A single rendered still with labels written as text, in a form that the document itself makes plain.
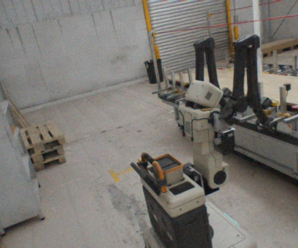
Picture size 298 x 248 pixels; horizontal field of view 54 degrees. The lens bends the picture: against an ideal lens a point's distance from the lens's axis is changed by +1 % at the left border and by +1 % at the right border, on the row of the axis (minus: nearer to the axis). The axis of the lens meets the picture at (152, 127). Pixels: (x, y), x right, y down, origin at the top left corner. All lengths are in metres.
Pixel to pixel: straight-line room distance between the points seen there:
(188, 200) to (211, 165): 0.33
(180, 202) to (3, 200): 2.17
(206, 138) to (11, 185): 2.19
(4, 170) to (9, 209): 0.43
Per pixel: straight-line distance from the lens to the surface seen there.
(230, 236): 2.30
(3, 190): 3.44
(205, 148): 1.99
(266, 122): 2.00
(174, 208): 1.78
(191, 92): 1.95
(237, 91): 1.81
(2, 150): 3.28
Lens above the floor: 1.80
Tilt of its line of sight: 19 degrees down
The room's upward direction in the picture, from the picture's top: 12 degrees counter-clockwise
